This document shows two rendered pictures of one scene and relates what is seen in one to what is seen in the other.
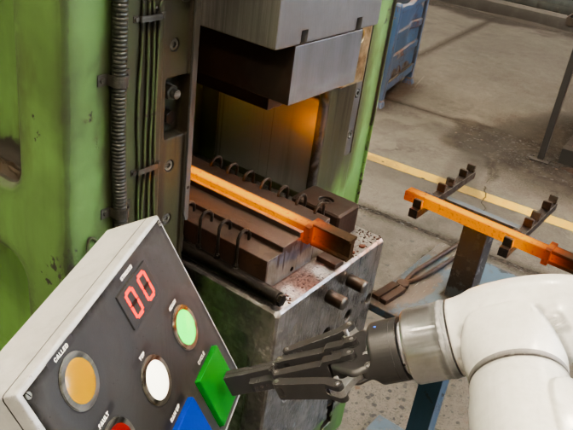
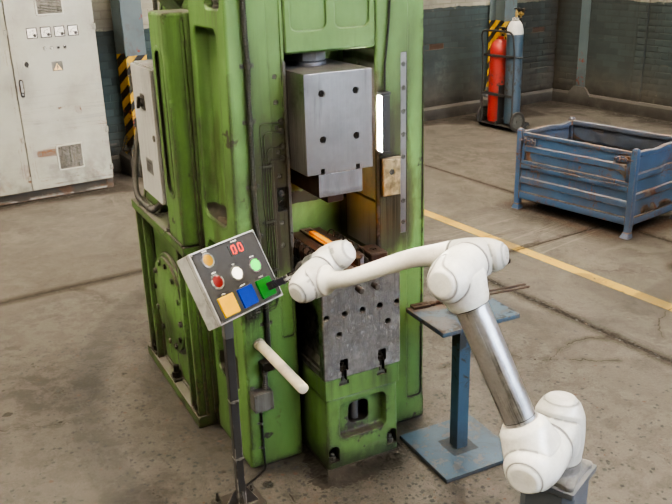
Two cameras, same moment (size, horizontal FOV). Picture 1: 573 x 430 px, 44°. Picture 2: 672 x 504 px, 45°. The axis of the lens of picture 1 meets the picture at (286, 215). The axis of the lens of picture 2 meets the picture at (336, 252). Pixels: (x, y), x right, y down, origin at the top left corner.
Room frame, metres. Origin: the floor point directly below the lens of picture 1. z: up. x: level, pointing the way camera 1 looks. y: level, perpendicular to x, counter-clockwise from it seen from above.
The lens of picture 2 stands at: (-1.64, -1.62, 2.20)
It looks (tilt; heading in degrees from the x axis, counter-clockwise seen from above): 20 degrees down; 30
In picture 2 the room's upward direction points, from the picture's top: 2 degrees counter-clockwise
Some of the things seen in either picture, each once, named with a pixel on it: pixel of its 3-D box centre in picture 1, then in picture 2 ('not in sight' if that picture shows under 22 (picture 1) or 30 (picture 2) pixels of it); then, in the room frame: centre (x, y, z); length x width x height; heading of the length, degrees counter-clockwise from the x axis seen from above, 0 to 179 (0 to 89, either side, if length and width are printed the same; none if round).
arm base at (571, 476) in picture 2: not in sight; (559, 459); (0.65, -1.09, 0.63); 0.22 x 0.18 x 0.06; 172
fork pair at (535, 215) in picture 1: (488, 200); not in sight; (1.44, -0.45, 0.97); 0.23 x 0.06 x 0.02; 57
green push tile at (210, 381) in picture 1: (215, 386); (265, 287); (0.69, 0.06, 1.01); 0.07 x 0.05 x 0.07; 172
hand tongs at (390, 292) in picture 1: (445, 257); (471, 296); (1.59, -0.43, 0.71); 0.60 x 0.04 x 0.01; 141
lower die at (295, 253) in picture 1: (214, 210); (320, 251); (1.23, 0.14, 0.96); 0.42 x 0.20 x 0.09; 57
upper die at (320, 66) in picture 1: (229, 32); (318, 172); (1.23, 0.14, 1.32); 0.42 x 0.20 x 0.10; 57
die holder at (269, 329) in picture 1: (218, 302); (332, 302); (1.29, 0.12, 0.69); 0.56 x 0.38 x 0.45; 57
